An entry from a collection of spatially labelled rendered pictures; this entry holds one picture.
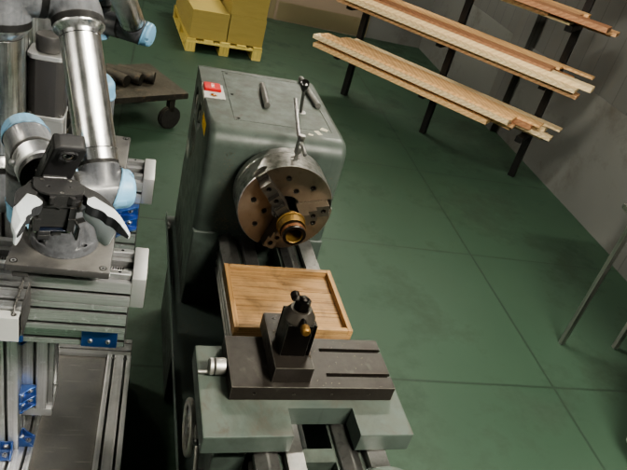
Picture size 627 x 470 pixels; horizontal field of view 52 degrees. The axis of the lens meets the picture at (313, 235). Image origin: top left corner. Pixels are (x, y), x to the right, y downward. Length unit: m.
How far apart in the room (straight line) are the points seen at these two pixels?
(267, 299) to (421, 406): 1.37
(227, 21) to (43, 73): 5.19
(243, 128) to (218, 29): 4.69
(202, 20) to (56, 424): 4.95
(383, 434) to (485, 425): 1.62
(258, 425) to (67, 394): 1.13
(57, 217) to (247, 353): 0.79
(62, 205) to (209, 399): 0.76
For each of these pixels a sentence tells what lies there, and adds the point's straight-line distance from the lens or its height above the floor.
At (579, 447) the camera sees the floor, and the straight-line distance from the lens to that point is 3.45.
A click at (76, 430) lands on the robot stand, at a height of 0.21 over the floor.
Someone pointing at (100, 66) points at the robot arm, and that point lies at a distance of 1.29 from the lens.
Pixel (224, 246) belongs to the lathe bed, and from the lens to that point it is 2.22.
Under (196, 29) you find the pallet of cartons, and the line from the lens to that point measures 6.75.
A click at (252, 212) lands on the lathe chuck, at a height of 1.05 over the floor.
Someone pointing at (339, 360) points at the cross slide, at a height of 0.97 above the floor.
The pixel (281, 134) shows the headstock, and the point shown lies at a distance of 2.16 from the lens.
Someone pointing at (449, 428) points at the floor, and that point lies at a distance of 3.13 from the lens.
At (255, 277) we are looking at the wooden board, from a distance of 2.07.
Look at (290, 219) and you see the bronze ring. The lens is 1.96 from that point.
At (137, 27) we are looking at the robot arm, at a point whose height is 1.49.
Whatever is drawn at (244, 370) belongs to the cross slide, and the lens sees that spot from 1.62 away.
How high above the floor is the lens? 2.10
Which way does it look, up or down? 31 degrees down
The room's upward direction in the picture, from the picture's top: 16 degrees clockwise
